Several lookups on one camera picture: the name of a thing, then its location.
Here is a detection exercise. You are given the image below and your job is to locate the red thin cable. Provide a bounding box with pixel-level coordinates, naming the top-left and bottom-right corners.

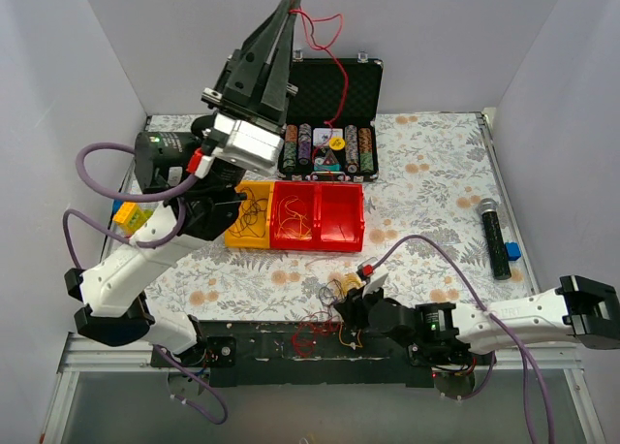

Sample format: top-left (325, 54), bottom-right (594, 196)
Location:
top-left (288, 0), bottom-right (350, 358)

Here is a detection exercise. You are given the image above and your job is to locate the black handheld microphone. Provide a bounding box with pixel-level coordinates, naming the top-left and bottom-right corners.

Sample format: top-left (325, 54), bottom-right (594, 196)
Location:
top-left (478, 198), bottom-right (512, 280)

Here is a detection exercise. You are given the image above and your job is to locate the black poker chip case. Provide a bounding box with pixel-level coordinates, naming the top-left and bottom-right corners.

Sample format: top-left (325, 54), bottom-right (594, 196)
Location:
top-left (277, 52), bottom-right (384, 183)

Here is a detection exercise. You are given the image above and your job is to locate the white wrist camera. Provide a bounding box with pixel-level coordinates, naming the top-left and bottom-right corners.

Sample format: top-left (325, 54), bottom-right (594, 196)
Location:
top-left (187, 111), bottom-right (284, 178)
top-left (356, 258), bottom-right (388, 296)

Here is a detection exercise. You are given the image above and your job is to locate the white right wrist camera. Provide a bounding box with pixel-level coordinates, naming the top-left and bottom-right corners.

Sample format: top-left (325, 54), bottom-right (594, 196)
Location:
top-left (356, 258), bottom-right (388, 296)

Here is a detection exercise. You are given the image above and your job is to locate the yellow plastic bin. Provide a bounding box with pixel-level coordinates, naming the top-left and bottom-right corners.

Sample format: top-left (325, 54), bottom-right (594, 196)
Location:
top-left (224, 181), bottom-right (274, 249)

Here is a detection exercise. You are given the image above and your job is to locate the blue toy brick right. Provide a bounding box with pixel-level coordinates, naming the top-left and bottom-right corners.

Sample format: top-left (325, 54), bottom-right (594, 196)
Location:
top-left (505, 241), bottom-right (522, 262)

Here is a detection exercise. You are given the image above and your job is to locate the red plastic bin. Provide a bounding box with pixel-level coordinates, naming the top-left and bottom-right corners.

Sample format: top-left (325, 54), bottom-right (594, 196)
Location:
top-left (316, 183), bottom-right (365, 253)
top-left (270, 181), bottom-right (317, 251)

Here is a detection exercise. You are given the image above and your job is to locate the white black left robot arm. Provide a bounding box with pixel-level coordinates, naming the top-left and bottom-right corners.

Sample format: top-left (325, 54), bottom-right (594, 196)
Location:
top-left (65, 0), bottom-right (301, 366)

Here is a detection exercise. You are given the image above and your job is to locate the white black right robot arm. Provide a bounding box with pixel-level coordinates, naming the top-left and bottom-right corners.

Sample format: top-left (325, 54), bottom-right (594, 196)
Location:
top-left (334, 275), bottom-right (619, 365)

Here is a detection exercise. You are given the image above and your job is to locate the blue toy brick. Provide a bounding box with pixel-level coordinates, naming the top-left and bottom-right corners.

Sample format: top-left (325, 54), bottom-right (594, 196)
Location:
top-left (112, 200), bottom-right (124, 213)
top-left (505, 241), bottom-right (522, 262)

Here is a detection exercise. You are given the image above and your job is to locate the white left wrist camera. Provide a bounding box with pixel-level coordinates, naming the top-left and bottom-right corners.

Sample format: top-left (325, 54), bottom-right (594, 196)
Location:
top-left (187, 111), bottom-right (284, 178)

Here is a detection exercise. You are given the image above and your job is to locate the aluminium frame rail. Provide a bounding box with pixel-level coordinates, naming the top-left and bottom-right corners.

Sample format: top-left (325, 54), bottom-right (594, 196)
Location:
top-left (483, 346), bottom-right (582, 372)

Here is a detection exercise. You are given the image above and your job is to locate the floral table mat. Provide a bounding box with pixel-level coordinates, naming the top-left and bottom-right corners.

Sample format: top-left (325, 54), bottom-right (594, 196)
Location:
top-left (146, 112), bottom-right (534, 321)

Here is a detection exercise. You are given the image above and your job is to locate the colourful cable bundle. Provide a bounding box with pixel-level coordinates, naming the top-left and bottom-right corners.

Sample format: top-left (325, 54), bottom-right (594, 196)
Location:
top-left (317, 271), bottom-right (369, 351)

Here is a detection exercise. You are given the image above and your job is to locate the blue toy brick left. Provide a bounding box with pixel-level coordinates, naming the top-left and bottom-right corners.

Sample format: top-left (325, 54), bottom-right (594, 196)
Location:
top-left (112, 200), bottom-right (124, 213)

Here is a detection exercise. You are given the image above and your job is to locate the yellow thin cable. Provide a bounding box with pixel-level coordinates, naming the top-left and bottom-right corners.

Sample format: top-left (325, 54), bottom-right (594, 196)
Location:
top-left (274, 195), bottom-right (314, 241)

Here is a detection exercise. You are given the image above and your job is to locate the black thin cable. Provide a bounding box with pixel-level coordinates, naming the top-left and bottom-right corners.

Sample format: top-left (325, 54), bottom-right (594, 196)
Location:
top-left (228, 185), bottom-right (270, 238)

